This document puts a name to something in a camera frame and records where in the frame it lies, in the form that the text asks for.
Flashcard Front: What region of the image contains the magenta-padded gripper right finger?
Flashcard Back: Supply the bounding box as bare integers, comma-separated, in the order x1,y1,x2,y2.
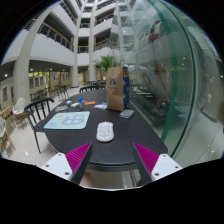
132,142,184,186

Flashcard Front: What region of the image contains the white perforated computer mouse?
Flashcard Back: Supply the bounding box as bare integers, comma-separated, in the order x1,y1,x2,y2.
95,121,115,143

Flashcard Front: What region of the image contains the tall blue box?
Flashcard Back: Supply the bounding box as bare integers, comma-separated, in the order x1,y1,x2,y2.
122,66,131,110

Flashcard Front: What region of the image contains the black slatted chair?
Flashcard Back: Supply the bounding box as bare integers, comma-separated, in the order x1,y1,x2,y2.
79,85,107,94
23,97,55,155

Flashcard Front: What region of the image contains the clear flat packet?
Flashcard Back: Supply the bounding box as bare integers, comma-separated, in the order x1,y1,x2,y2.
54,105,69,113

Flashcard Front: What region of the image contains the white lattice chair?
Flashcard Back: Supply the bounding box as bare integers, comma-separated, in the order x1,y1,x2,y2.
0,116,16,151
12,97,27,126

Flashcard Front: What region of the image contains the green potted palm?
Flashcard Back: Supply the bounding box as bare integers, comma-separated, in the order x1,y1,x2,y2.
94,54,123,73

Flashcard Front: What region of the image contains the brown paper bag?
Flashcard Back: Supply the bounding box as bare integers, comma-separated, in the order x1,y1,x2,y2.
105,66,127,112

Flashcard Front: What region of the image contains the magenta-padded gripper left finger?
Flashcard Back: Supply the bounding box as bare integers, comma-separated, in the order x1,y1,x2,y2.
39,142,94,186

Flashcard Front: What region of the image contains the light teal printed mouse pad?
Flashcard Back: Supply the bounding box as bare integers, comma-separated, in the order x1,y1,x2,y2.
43,110,91,131

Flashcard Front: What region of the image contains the clear plastic bag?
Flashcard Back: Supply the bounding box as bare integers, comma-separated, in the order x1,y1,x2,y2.
93,102,108,111

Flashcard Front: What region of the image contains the group of dark chairs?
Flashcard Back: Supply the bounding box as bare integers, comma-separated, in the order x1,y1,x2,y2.
29,84,71,102

